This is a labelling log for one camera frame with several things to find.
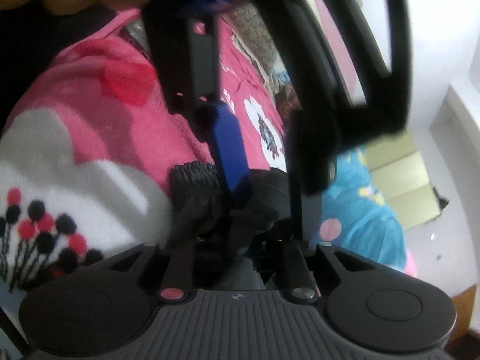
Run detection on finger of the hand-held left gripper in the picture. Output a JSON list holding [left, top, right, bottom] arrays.
[[142, 0, 253, 211], [259, 0, 413, 242]]

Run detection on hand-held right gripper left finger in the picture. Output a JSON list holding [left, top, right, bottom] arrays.
[[99, 238, 199, 304]]

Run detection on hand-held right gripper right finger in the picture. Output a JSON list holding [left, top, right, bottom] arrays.
[[268, 232, 376, 302]]

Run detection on dark grey shorts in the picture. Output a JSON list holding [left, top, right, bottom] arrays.
[[169, 159, 325, 293]]

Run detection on pink and blue quilt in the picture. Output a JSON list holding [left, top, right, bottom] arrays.
[[319, 144, 419, 278]]

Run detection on pale yellow wardrobe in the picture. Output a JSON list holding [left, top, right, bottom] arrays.
[[365, 135, 451, 229]]

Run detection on pink and white headboard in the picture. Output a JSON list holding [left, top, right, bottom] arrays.
[[300, 0, 366, 106]]

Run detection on green leaf print pillow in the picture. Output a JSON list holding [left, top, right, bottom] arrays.
[[225, 4, 287, 83]]

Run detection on pink floral bed blanket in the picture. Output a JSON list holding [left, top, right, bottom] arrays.
[[0, 7, 301, 293]]

